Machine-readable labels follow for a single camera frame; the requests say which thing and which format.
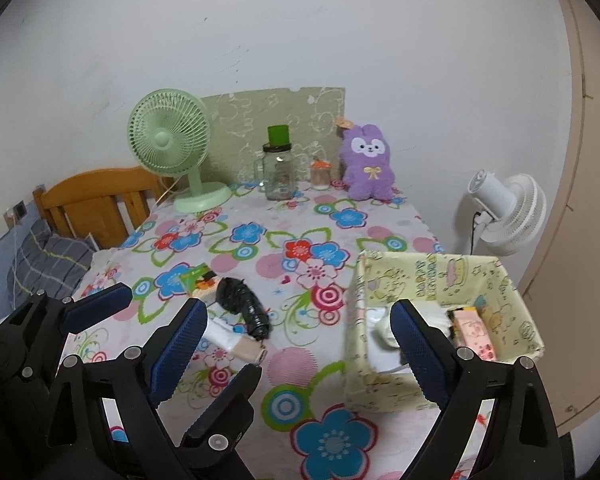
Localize white bag roll cardboard core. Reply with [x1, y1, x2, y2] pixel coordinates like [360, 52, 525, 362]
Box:
[204, 318, 266, 365]

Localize green orange tissue box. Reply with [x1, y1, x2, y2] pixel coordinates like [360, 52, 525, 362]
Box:
[180, 263, 220, 304]

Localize floral tablecloth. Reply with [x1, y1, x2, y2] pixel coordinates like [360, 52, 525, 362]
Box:
[65, 184, 441, 479]

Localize small cotton swab jar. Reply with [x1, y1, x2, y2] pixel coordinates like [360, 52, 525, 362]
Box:
[310, 159, 332, 191]

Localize yellow patterned storage box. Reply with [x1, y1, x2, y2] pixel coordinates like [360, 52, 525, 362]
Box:
[342, 249, 546, 415]

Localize black plastic bag roll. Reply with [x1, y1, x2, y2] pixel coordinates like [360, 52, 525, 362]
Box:
[216, 278, 271, 341]

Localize green desk fan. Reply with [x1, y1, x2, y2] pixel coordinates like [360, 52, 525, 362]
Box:
[126, 89, 232, 214]

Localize grey plaid pillow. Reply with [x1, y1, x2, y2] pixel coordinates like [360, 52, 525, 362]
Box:
[7, 219, 95, 310]

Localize beige door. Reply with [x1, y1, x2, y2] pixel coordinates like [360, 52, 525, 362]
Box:
[520, 0, 600, 434]

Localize white standing fan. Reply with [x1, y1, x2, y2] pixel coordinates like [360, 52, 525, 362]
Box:
[467, 169, 546, 257]

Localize wooden chair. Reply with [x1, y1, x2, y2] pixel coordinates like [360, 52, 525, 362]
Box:
[32, 167, 174, 248]

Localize green patterned backboard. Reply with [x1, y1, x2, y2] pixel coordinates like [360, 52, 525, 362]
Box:
[200, 87, 346, 184]

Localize glass jar with green lid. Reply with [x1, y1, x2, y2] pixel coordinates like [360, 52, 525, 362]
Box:
[253, 125, 297, 200]

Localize purple plush bunny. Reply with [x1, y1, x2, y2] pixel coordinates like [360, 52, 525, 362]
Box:
[339, 125, 396, 202]

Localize pink cartoon tissue pack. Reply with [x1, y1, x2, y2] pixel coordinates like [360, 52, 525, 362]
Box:
[452, 307, 496, 361]

